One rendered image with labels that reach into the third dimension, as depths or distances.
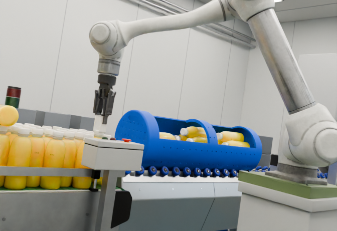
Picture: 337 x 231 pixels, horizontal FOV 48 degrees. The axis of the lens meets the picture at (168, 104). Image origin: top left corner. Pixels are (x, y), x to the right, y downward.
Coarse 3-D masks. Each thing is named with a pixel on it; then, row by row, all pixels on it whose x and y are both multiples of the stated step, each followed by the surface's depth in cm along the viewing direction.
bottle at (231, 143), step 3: (228, 141) 217; (231, 141) 217; (234, 141) 218; (237, 141) 221; (240, 141) 223; (228, 144) 215; (231, 144) 215; (234, 144) 216; (237, 144) 218; (240, 144) 220; (243, 144) 222; (246, 144) 224
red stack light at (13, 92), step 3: (9, 90) 175; (12, 90) 174; (15, 90) 175; (18, 90) 176; (21, 90) 178; (6, 93) 176; (9, 93) 174; (12, 93) 174; (15, 93) 175; (18, 93) 176; (9, 96) 174; (12, 96) 174; (15, 96) 175; (18, 96) 176
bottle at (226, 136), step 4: (224, 132) 221; (228, 132) 222; (232, 132) 224; (236, 132) 228; (224, 136) 219; (228, 136) 220; (232, 136) 222; (236, 136) 224; (240, 136) 227; (220, 140) 221; (224, 140) 220; (228, 140) 220; (236, 140) 225; (240, 140) 227
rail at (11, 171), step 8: (0, 168) 121; (8, 168) 123; (16, 168) 124; (24, 168) 126; (32, 168) 128; (40, 168) 130; (48, 168) 131; (56, 168) 133; (64, 168) 135; (72, 168) 137; (80, 168) 140; (88, 168) 142; (80, 176) 140; (88, 176) 142; (120, 176) 151
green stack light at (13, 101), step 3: (6, 96) 175; (6, 99) 175; (9, 99) 174; (12, 99) 174; (15, 99) 175; (18, 99) 176; (6, 102) 174; (9, 102) 174; (12, 102) 174; (15, 102) 175; (18, 102) 177; (9, 105) 174; (12, 105) 174; (15, 105) 175; (18, 105) 177; (18, 108) 178
